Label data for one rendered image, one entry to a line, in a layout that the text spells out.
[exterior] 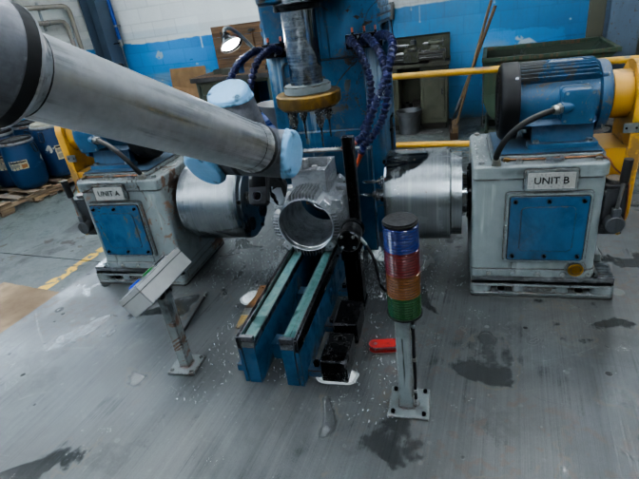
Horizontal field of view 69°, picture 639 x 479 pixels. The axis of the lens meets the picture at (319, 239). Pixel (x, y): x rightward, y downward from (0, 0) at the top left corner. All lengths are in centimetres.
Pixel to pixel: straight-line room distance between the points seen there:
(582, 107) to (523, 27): 512
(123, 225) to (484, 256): 105
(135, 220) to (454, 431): 105
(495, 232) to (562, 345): 30
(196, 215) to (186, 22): 632
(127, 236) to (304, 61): 75
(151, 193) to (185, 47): 632
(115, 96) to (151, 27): 744
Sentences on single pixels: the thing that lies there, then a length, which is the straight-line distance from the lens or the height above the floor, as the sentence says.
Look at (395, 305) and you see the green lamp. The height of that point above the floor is 106.
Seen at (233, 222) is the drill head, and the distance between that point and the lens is 138.
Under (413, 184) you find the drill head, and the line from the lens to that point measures 122.
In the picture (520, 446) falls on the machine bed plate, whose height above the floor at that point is 80.
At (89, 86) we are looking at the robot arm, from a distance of 55.
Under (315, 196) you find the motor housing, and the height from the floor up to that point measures 110.
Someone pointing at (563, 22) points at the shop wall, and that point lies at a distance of 630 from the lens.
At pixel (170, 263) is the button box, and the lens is 110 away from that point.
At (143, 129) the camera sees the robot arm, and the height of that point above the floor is 144.
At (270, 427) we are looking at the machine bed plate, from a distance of 102.
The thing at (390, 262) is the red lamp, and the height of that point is 115.
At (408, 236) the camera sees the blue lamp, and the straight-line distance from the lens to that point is 76.
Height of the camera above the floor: 155
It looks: 27 degrees down
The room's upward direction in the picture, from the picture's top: 8 degrees counter-clockwise
